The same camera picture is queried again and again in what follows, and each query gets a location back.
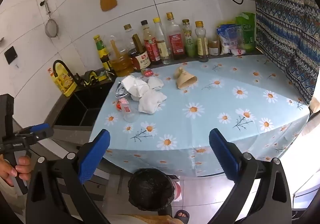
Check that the small white red packet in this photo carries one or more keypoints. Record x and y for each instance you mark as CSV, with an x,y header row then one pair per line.
x,y
237,52

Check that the clear cooking oil jug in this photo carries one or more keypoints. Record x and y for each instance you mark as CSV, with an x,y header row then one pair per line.
x,y
120,61

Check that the gold cap red label bottle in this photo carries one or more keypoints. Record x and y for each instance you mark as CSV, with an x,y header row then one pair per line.
x,y
176,39

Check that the green label sauce bottle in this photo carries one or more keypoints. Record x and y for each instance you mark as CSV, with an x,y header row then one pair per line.
x,y
101,49

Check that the green seasoning bag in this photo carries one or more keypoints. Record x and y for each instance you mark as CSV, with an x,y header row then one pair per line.
x,y
247,31

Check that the pink white container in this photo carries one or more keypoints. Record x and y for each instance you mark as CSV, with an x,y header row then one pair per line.
x,y
177,190

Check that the silver foil wrapper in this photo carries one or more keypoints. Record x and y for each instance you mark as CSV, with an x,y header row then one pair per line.
x,y
120,90

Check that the green pepper oil bottle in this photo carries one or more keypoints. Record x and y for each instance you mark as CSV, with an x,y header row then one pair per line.
x,y
189,40

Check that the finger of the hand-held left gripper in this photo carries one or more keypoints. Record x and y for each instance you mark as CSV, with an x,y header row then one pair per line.
x,y
37,127
43,134

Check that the yellow dish soap bottle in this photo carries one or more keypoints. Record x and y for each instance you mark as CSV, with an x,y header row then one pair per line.
x,y
64,84

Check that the small black wall switch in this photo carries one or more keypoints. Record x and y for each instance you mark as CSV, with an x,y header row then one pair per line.
x,y
10,55

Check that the metal mesh strainer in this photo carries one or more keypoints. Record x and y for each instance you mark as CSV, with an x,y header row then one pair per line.
x,y
51,28

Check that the small glass jar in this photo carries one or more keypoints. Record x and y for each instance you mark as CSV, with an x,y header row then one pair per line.
x,y
213,48

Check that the clear plastic bag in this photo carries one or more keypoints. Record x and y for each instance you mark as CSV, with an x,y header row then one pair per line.
x,y
155,82

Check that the dark grey slipper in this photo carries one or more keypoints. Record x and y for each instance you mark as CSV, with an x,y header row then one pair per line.
x,y
182,216

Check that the dark soy sauce jug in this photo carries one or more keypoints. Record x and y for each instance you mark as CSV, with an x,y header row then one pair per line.
x,y
141,60

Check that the small yellow cap bottle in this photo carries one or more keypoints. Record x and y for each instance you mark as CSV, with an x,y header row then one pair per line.
x,y
201,44

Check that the blue daisy tablecloth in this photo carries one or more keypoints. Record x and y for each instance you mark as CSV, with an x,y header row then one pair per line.
x,y
212,104

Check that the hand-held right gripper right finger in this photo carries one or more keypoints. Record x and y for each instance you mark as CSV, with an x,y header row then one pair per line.
x,y
223,154

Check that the clear plastic bottle red label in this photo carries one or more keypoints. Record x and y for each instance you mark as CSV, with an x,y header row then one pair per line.
x,y
130,113

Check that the black trash bin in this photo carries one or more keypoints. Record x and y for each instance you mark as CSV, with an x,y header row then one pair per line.
x,y
150,189

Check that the black yellow rag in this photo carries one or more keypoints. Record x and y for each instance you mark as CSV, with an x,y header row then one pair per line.
x,y
90,77

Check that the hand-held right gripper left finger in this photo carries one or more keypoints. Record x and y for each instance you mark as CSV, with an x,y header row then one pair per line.
x,y
93,156

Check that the metal soap pump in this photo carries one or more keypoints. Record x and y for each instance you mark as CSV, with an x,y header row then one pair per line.
x,y
108,74

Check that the brown paper cone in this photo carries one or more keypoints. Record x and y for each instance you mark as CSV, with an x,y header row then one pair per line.
x,y
185,78

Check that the orange-brown pants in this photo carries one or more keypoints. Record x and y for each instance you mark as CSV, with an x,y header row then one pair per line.
x,y
142,219

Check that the small red wrapper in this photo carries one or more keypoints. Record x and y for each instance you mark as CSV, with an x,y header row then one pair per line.
x,y
147,72

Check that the red snack wrapper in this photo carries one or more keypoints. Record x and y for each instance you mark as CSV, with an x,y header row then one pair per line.
x,y
119,104

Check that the yellow green sponge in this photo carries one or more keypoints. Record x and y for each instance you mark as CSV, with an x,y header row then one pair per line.
x,y
103,77

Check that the person's left hand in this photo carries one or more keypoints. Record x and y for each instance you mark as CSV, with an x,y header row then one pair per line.
x,y
23,166

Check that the black sink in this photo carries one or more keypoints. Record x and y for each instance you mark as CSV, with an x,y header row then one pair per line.
x,y
85,104

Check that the dark cap vinegar bottle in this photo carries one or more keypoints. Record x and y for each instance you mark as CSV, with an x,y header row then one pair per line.
x,y
151,44

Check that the blue patterned curtain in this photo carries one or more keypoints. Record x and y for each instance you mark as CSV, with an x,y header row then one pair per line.
x,y
282,26

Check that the black faucet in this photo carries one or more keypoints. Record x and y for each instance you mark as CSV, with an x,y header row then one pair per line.
x,y
58,62

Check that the yellow cap clear bottle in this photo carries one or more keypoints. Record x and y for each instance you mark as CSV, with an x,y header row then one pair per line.
x,y
162,44

